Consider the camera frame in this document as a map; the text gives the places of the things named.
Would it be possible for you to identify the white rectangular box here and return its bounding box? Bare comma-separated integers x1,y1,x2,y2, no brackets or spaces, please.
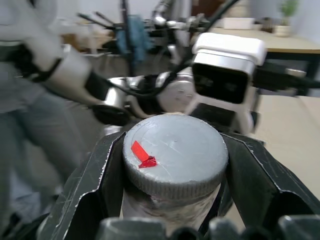
222,17,256,30

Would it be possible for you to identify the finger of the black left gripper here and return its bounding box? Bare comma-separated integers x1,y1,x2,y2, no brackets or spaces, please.
287,67,320,97

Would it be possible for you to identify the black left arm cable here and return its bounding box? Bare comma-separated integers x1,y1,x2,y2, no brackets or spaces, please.
107,62,195,98

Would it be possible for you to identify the green plant in white pot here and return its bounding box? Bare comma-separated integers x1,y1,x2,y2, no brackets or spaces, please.
274,0,300,38

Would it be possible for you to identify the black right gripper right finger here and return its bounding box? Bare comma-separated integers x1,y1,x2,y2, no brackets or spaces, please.
216,132,320,227

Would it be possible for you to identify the blue hanging cloth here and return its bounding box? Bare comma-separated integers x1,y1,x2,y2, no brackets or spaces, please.
116,14,152,66

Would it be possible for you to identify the wooden table with black frame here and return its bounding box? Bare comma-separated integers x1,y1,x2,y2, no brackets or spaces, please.
209,26,320,97

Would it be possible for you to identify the red tape strip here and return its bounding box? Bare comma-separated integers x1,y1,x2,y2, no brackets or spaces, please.
130,140,158,169

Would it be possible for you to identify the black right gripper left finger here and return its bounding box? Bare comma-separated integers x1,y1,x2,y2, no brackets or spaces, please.
37,131,126,240

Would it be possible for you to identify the clear plastic jar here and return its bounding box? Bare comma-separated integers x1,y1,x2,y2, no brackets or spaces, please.
119,186,222,237

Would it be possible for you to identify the grey ribbed screw lid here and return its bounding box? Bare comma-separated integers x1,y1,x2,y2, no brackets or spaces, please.
122,113,230,201

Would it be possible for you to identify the small dark object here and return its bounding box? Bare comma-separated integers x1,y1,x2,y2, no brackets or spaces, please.
254,16,275,33

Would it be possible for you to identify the grey robot body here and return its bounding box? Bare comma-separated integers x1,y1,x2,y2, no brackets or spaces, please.
0,0,85,233

